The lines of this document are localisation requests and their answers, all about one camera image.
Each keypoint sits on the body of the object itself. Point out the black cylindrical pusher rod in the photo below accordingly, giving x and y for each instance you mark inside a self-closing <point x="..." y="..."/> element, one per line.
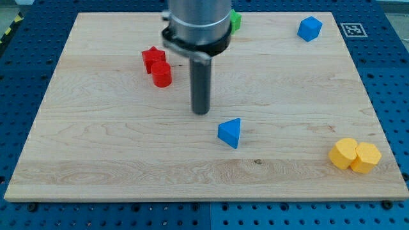
<point x="200" y="86"/>

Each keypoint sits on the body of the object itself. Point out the blue triangle block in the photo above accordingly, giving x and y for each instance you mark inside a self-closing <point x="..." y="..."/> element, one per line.
<point x="229" y="132"/>

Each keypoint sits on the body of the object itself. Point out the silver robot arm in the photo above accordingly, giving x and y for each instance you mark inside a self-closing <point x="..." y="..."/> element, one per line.
<point x="198" y="30"/>

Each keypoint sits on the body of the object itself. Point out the blue cube block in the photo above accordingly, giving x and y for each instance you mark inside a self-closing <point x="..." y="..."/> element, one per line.
<point x="309" y="28"/>

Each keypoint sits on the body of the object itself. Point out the red cylinder block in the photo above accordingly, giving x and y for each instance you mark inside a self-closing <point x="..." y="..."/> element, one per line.
<point x="161" y="73"/>

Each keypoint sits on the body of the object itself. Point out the red star block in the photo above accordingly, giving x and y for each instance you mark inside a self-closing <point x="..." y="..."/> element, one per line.
<point x="151" y="56"/>

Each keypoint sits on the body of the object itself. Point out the green block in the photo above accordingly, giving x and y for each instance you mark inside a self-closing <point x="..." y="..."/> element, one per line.
<point x="236" y="19"/>

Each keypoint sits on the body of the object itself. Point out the wooden board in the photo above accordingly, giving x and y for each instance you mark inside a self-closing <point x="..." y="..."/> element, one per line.
<point x="105" y="133"/>

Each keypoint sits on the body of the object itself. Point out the fiducial marker tag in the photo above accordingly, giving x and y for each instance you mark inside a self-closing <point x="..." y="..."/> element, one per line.
<point x="353" y="30"/>

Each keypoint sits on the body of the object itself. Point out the yellow heart block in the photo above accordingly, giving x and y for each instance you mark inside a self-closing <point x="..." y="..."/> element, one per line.
<point x="343" y="153"/>

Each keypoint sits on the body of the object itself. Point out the black yellow hazard tape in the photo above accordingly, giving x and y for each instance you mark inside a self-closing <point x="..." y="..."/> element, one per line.
<point x="12" y="29"/>

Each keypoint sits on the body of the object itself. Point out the yellow hexagon block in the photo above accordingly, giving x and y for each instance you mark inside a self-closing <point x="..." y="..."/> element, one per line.
<point x="368" y="156"/>

